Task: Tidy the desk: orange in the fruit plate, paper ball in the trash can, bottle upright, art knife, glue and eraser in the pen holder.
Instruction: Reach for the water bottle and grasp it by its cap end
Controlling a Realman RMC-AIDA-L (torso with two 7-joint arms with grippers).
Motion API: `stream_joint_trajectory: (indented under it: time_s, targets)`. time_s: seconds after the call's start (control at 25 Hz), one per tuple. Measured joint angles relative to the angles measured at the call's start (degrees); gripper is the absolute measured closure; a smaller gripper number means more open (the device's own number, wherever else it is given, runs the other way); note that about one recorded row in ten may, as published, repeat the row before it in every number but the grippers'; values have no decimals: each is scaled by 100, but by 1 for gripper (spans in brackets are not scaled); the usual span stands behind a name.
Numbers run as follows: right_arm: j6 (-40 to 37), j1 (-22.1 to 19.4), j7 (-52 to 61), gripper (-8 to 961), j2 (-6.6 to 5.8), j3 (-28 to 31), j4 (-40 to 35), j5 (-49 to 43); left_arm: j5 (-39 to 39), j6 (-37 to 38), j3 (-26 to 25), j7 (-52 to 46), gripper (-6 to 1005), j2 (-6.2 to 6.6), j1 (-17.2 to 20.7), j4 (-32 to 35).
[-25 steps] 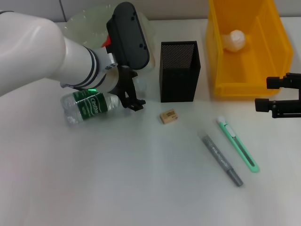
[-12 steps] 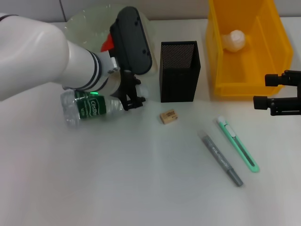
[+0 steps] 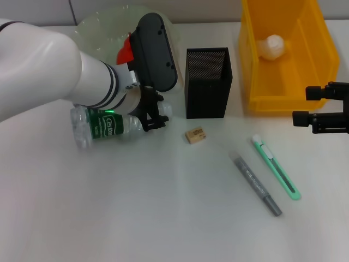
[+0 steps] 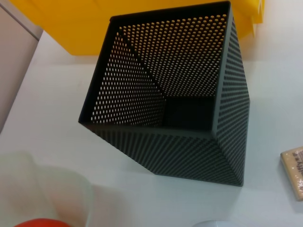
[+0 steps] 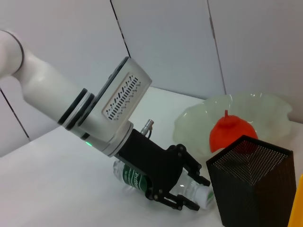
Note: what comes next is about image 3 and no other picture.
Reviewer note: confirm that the green utility knife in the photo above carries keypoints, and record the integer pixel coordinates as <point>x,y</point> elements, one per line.
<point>275,166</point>

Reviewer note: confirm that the clear water bottle green label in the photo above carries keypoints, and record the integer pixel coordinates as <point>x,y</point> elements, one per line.
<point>106,128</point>

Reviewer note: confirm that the black mesh pen holder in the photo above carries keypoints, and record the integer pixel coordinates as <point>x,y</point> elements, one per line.
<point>208,95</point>

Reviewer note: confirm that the beige eraser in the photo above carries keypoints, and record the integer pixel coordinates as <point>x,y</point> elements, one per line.
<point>195,135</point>

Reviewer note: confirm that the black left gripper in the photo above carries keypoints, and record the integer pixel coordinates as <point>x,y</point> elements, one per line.
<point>150,105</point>

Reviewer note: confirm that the grey marker pen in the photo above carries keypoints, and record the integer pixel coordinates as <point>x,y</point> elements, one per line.
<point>253,180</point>

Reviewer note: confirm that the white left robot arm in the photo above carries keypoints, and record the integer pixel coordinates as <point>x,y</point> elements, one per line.
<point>49,68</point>

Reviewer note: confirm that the translucent green glass fruit plate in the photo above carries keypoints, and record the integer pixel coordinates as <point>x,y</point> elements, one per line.
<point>103,24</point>

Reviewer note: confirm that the red-orange toy orange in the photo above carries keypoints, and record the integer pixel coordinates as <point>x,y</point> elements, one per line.
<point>125,54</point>

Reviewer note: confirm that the white paper ball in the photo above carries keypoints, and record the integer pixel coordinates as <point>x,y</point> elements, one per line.
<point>274,46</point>

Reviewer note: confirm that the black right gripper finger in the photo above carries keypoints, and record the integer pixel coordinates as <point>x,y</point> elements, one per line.
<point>302,118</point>
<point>316,92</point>

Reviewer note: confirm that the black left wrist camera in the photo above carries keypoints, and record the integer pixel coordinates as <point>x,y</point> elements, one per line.
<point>155,52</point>

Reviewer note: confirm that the yellow plastic bin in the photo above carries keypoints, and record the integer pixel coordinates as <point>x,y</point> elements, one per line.
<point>300,82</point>

